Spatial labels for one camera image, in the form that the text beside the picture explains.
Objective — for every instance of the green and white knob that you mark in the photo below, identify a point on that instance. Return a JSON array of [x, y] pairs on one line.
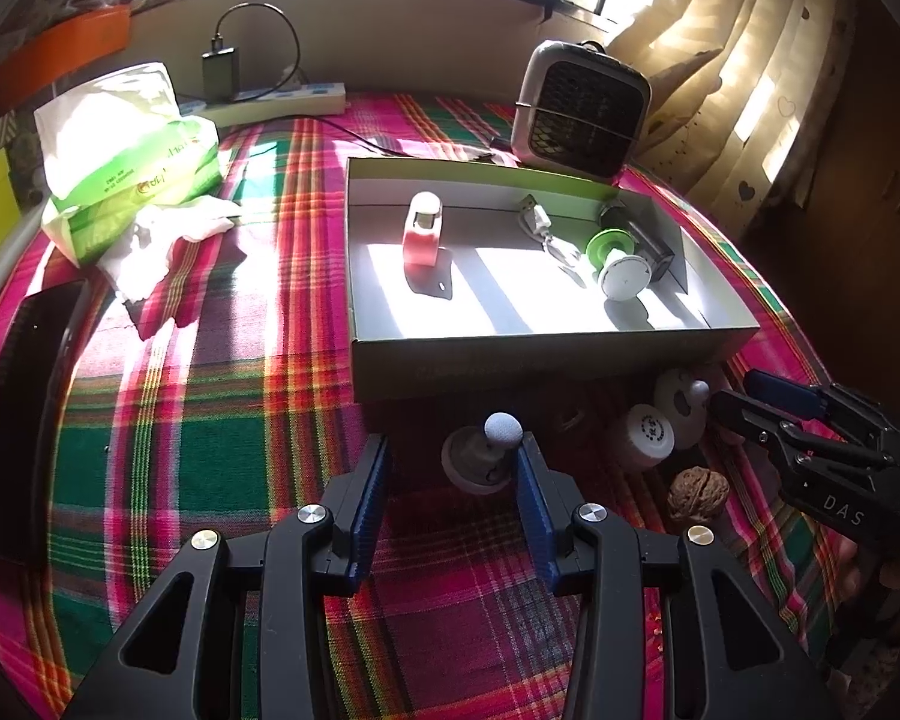
[[622, 270]]

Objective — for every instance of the green tissue pack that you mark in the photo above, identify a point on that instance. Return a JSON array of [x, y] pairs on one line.
[[120, 157]]

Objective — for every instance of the white round device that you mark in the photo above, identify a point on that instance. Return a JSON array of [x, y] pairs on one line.
[[679, 401]]

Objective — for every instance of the white power strip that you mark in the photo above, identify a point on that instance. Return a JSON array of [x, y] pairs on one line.
[[285, 97]]

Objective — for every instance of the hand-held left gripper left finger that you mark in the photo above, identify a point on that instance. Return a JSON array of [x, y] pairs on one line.
[[364, 517]]

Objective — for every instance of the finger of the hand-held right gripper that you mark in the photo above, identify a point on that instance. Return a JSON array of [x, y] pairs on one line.
[[784, 394], [750, 420]]

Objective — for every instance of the black flat case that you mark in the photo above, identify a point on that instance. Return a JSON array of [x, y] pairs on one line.
[[26, 420]]

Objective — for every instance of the cardboard box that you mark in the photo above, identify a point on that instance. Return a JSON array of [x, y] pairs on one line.
[[540, 300]]

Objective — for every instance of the small grey space heater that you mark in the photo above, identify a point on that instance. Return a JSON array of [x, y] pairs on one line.
[[581, 116]]

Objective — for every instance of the black charger adapter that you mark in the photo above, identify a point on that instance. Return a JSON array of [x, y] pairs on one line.
[[220, 75]]

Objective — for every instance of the cream heart-print curtain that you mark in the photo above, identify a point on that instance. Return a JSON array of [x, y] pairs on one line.
[[757, 75]]

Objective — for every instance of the black cylinder device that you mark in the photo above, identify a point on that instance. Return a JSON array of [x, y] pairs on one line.
[[645, 240]]

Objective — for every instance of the orange tray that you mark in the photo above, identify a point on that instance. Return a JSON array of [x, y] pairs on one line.
[[60, 52]]

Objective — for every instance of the person's right hand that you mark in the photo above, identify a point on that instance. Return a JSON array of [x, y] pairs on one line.
[[851, 566]]

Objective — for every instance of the white round jar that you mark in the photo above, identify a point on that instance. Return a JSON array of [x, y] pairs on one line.
[[645, 435]]

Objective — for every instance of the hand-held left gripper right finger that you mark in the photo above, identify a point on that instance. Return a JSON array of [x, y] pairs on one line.
[[540, 517]]

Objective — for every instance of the loose white tissue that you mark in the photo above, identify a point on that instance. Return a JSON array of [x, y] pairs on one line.
[[165, 240]]

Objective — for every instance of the black hook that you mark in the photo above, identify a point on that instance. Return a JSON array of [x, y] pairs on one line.
[[559, 1]]

